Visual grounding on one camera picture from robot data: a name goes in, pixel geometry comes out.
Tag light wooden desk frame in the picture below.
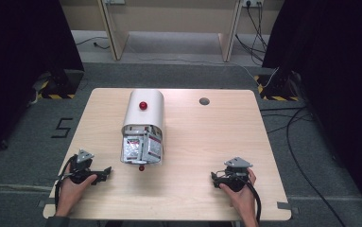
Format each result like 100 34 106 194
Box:
96 0 245 63

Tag person's right hand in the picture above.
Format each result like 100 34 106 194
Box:
218 167 260 227

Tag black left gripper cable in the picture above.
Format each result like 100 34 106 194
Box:
53 154 78 211

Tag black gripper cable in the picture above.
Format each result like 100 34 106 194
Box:
53 154 78 211
243 177 263 225

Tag black cables from socket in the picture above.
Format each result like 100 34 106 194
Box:
234 1 269 63

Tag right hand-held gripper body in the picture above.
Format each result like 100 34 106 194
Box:
215 156 254 193

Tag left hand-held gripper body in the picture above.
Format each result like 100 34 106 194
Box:
69 148 95 185

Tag person's left hand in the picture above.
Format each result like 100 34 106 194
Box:
55 172 98 218

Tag white wall socket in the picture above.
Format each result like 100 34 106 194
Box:
242 0 266 9

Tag white dispenser box red knobs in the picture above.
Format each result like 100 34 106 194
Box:
119 88 165 173

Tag black floor cable with plug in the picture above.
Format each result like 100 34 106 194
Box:
75 35 111 51

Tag pile of silver packets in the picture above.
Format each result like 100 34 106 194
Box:
122 125 164 165

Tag long black floor cable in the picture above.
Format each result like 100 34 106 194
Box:
259 106 348 227

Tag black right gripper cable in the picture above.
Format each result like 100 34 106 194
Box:
243 177 263 225

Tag black curtain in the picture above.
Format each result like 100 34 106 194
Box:
261 0 362 218
0 0 85 165

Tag stand base with hazard tape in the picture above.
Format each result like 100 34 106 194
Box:
36 69 85 100
253 69 300 102

